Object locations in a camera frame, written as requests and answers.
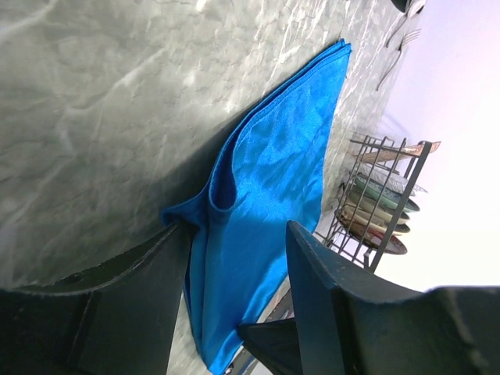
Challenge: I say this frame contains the silver spoon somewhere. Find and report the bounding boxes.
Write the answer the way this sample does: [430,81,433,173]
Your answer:
[384,0,427,48]

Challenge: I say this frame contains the green plate in rack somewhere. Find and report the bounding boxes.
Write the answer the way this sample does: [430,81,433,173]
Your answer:
[354,173,403,210]

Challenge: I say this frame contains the black wire dish rack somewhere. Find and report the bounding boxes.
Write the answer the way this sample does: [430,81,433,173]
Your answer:
[315,135,441,272]

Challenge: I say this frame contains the silver fork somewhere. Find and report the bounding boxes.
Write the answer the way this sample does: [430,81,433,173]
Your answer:
[376,29,421,91]

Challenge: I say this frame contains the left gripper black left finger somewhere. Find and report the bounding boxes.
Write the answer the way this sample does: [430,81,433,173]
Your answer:
[1,224,191,374]

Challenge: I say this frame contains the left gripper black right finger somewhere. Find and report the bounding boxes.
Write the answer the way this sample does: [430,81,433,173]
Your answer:
[237,221,499,374]

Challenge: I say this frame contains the blue cloth napkin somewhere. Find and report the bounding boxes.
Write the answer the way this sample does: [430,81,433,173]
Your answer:
[162,40,352,374]

